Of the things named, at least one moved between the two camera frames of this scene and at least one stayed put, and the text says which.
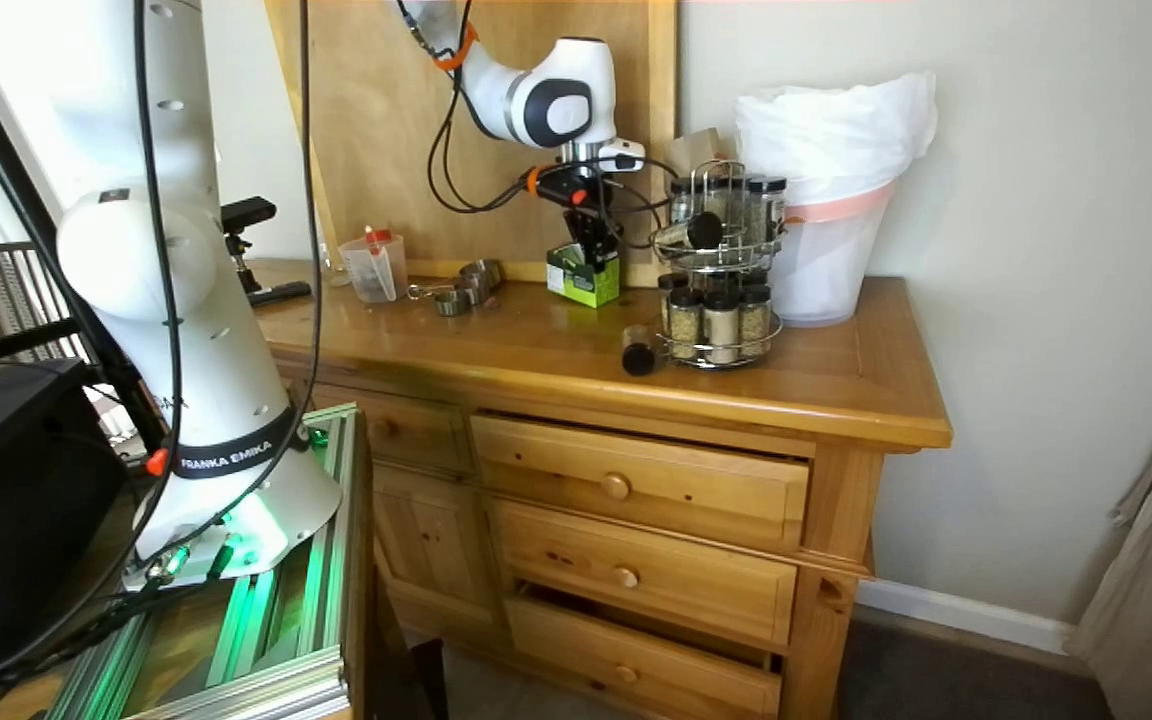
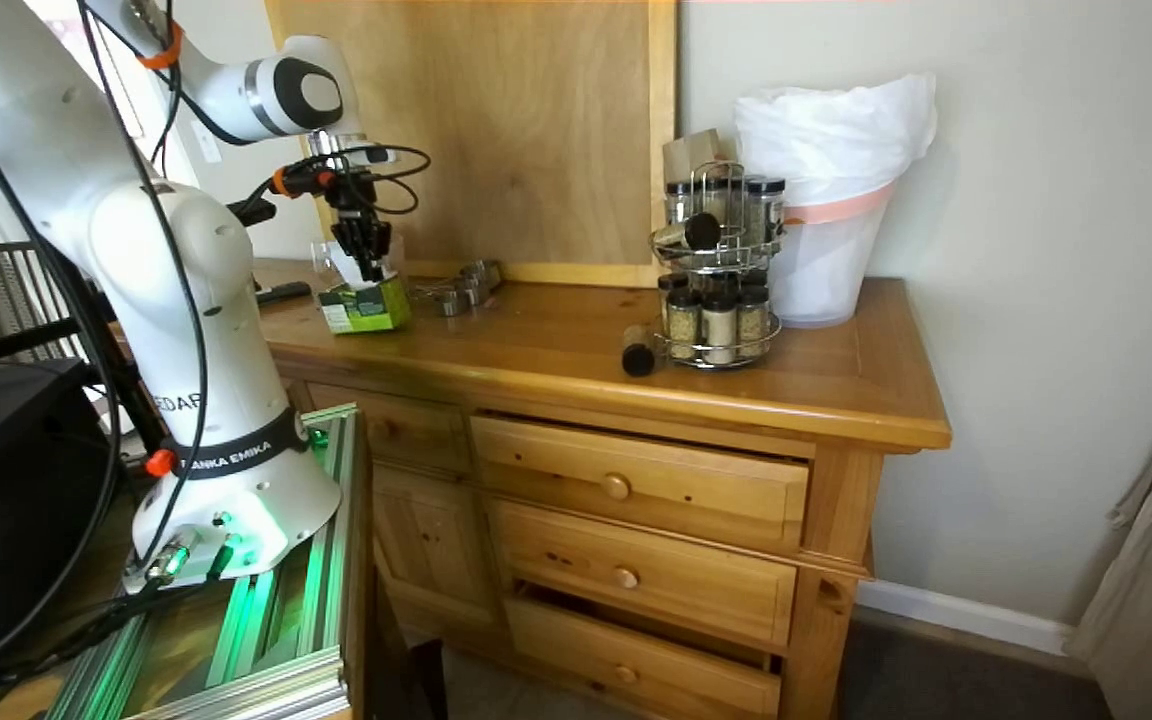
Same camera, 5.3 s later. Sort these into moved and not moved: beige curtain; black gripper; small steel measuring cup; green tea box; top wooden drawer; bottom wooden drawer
Moved: black gripper; green tea box
Not moved: top wooden drawer; bottom wooden drawer; beige curtain; small steel measuring cup
